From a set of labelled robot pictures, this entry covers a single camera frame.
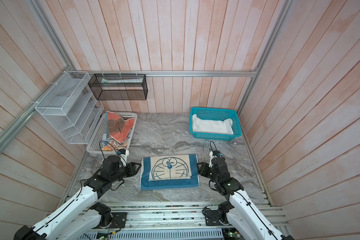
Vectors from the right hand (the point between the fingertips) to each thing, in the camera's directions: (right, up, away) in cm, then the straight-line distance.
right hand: (199, 164), depth 83 cm
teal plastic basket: (+18, +32, +32) cm, 48 cm away
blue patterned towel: (-22, -6, +5) cm, 24 cm away
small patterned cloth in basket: (-56, +10, +15) cm, 59 cm away
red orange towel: (-58, +21, +27) cm, 67 cm away
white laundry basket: (-66, +11, +12) cm, 68 cm away
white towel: (+23, +21, +26) cm, 41 cm away
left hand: (-34, -2, -2) cm, 34 cm away
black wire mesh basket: (-55, +50, +22) cm, 78 cm away
